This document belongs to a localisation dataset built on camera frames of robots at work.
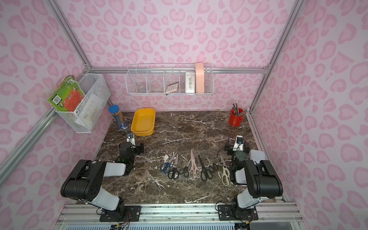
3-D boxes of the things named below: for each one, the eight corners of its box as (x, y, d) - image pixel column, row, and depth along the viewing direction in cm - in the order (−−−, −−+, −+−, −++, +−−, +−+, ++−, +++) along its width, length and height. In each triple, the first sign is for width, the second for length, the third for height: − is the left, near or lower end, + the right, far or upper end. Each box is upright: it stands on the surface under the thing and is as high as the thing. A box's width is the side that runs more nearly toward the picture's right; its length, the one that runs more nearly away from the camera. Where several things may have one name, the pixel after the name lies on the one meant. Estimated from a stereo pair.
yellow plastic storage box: (130, 136, 107) (128, 131, 102) (138, 113, 122) (136, 108, 117) (153, 136, 107) (151, 131, 102) (157, 113, 122) (156, 107, 117)
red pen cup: (230, 127, 112) (233, 117, 103) (228, 117, 118) (231, 108, 109) (241, 127, 112) (245, 117, 103) (238, 117, 118) (242, 108, 109)
